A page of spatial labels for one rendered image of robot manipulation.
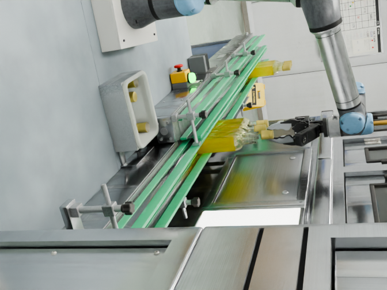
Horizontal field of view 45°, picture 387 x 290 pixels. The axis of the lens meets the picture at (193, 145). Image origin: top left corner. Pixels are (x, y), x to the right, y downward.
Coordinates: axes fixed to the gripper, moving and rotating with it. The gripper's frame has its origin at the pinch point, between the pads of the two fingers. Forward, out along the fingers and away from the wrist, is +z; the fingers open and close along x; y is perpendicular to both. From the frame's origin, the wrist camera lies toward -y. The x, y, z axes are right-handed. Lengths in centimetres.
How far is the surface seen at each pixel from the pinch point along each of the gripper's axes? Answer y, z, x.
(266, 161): 3.6, 3.7, -12.3
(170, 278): -114, -4, 22
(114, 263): -110, 7, 21
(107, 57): -26, 44, 40
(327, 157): 4.3, -19.1, -12.6
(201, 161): -14.3, 23.6, -3.0
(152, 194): -53, 26, 4
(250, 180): -12.4, 7.4, -12.5
